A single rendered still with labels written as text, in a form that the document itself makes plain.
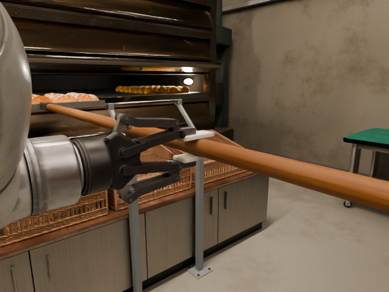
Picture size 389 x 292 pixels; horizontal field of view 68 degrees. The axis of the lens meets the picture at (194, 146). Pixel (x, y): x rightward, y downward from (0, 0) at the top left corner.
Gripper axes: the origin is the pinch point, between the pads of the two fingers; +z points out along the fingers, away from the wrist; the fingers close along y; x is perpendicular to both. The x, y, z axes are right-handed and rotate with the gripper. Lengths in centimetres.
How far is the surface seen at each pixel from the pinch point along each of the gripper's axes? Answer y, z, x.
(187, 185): 58, 83, -105
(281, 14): -103, 359, -231
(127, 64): -20, 61, -140
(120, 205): 59, 34, -105
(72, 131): 22, 27, -153
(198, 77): -13, 148, -170
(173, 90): -2, 120, -170
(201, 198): 65, 86, -95
